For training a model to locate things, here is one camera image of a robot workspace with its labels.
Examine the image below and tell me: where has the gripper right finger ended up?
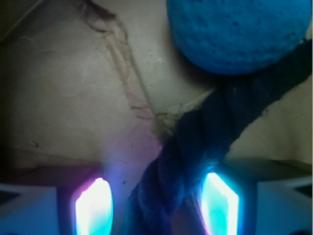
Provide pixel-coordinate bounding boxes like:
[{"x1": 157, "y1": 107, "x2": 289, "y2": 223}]
[{"x1": 201, "y1": 161, "x2": 313, "y2": 235}]

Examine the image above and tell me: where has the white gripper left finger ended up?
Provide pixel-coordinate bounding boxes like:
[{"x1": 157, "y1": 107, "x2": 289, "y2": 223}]
[{"x1": 0, "y1": 171, "x2": 113, "y2": 235}]

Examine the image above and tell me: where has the dark blue rope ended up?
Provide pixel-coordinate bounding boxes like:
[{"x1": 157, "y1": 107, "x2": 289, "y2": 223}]
[{"x1": 124, "y1": 39, "x2": 313, "y2": 235}]

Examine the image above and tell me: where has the brown paper bag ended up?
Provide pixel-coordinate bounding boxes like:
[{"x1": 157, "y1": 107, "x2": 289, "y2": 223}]
[{"x1": 0, "y1": 0, "x2": 313, "y2": 187}]

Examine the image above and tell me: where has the blue foam ball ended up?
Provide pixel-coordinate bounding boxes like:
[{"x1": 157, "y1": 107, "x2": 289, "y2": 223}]
[{"x1": 166, "y1": 0, "x2": 312, "y2": 75}]

